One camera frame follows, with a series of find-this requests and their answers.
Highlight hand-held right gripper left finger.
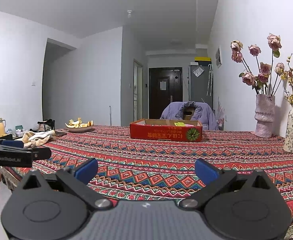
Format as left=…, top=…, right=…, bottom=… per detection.
left=20, top=159, right=113, bottom=210

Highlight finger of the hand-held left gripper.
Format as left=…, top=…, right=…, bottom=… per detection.
left=0, top=138, right=24, bottom=148
left=24, top=147, right=51, bottom=160

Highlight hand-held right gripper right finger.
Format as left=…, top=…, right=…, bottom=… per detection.
left=179, top=159, right=275, bottom=210

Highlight red cardboard box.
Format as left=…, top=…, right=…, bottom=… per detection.
left=130, top=119, right=203, bottom=142

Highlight cream knit gloves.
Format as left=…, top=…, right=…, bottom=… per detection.
left=22, top=129, right=57, bottom=148

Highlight beige plate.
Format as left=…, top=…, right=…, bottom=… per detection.
left=66, top=125, right=94, bottom=133

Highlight plate of fruit peels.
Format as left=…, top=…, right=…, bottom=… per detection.
left=65, top=117, right=94, bottom=128

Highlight brown wooden chair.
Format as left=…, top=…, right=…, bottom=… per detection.
left=183, top=106, right=195, bottom=120

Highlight purple padded jacket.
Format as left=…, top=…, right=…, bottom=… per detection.
left=160, top=101, right=219, bottom=131

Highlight pink textured vase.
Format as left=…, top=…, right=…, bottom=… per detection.
left=254, top=94, right=275, bottom=138

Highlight grey fridge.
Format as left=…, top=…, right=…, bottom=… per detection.
left=188, top=64, right=213, bottom=103

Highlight dark brown door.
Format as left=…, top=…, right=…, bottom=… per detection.
left=148, top=67, right=183, bottom=120

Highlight white folded umbrella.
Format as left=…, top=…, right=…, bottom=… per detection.
left=206, top=64, right=214, bottom=97

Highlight white glass door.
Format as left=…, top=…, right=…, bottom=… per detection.
left=133, top=59, right=144, bottom=122

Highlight dried pink roses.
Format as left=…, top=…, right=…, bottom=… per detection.
left=230, top=33, right=285, bottom=96

